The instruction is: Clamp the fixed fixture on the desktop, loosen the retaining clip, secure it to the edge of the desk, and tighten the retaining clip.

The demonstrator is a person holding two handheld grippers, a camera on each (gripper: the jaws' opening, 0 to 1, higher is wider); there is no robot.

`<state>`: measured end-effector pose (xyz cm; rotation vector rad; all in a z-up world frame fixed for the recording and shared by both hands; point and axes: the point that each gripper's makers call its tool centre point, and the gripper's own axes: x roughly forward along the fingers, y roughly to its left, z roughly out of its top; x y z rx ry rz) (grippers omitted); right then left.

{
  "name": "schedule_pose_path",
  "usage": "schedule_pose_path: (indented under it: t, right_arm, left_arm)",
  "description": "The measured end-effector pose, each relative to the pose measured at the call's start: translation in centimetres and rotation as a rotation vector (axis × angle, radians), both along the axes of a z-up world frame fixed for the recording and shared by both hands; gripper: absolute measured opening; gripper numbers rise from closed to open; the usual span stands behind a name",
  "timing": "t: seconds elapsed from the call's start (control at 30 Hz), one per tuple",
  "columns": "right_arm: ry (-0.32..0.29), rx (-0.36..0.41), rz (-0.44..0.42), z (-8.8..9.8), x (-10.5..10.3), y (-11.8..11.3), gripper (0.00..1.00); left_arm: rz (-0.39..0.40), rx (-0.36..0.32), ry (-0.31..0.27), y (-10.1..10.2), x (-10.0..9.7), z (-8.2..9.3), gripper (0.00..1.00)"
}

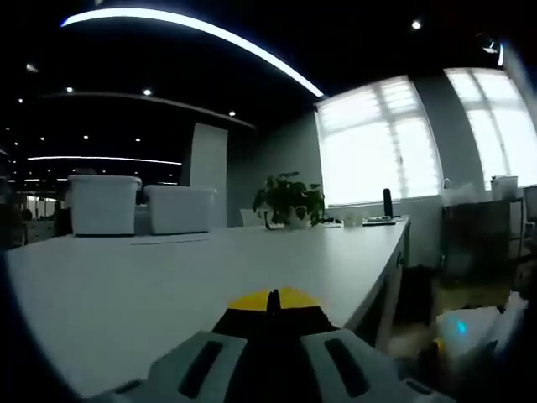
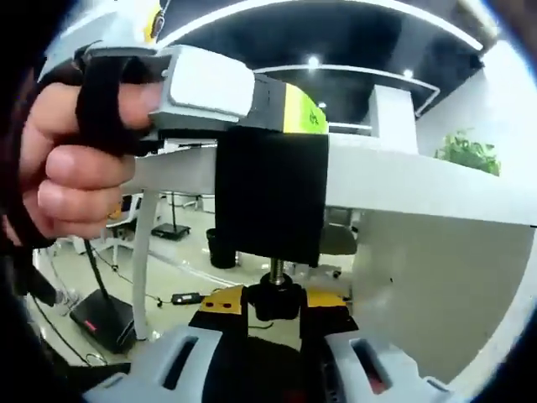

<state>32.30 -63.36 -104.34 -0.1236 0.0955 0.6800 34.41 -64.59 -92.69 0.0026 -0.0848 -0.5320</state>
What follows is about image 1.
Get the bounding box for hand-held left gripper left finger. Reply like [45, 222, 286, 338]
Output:
[87, 289, 274, 403]

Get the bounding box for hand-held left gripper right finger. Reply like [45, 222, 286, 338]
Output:
[274, 286, 458, 403]

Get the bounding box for white desk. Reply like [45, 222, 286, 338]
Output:
[3, 216, 414, 400]

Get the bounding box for black shelf unit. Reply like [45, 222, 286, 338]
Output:
[441, 196, 525, 280]

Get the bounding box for white plastic bag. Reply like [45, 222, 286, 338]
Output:
[443, 178, 492, 207]

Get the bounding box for grey monitor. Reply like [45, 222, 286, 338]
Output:
[522, 184, 537, 236]

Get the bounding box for white container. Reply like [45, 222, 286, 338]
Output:
[490, 175, 521, 202]

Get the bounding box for low white storage box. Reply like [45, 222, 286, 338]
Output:
[143, 184, 217, 235]

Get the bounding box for white chair back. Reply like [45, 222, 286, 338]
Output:
[240, 208, 269, 228]

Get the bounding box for tall white storage box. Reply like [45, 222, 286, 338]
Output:
[66, 174, 143, 236]

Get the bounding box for bright window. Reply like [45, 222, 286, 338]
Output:
[314, 75, 442, 207]
[443, 66, 537, 191]

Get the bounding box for green potted plant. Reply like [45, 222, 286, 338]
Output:
[251, 170, 326, 230]

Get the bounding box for white square pillar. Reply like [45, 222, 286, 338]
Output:
[188, 122, 230, 228]

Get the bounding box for ceiling spotlights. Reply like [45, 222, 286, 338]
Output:
[14, 18, 423, 146]

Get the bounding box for curved ceiling light strip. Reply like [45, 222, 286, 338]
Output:
[60, 8, 325, 98]

